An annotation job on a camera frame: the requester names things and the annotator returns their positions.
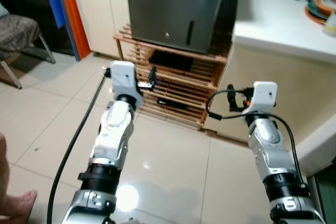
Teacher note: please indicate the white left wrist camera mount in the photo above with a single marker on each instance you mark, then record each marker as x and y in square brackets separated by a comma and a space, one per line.
[123, 80]

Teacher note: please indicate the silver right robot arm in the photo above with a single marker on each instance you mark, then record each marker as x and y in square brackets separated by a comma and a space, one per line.
[270, 145]

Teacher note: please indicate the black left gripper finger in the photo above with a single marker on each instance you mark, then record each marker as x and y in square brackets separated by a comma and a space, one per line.
[153, 84]
[153, 73]

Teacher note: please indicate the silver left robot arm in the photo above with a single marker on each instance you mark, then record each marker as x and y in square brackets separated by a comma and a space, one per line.
[113, 135]

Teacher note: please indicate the blue board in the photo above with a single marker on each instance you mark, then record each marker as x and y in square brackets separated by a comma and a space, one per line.
[54, 3]

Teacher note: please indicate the dark green door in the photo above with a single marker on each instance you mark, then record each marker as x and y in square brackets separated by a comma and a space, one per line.
[326, 198]

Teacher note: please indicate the person's bare foot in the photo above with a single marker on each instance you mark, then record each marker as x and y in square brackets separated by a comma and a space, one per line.
[16, 203]

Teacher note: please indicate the dark grey fridge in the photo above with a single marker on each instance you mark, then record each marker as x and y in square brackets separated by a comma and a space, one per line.
[173, 9]

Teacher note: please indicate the white mug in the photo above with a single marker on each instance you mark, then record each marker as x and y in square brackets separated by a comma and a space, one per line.
[331, 24]

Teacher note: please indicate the white kitchen counter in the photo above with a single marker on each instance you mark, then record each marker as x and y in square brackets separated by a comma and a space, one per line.
[273, 30]

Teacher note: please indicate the white cabinet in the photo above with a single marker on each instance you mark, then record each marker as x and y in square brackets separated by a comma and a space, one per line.
[97, 19]

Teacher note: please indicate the wooden slatted rack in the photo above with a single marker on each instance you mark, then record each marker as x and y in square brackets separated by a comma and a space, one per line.
[178, 85]

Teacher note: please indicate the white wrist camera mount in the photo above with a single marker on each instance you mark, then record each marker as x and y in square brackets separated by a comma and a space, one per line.
[262, 95]
[123, 80]

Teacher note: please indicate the orange board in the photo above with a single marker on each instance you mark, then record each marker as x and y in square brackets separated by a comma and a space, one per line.
[77, 30]

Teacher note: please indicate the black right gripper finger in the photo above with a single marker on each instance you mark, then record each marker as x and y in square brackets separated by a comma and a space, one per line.
[231, 92]
[232, 105]

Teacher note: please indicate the patterned seat metal chair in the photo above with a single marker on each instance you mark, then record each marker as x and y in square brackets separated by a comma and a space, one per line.
[18, 35]

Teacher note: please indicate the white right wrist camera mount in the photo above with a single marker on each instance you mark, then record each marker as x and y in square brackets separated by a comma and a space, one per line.
[262, 95]

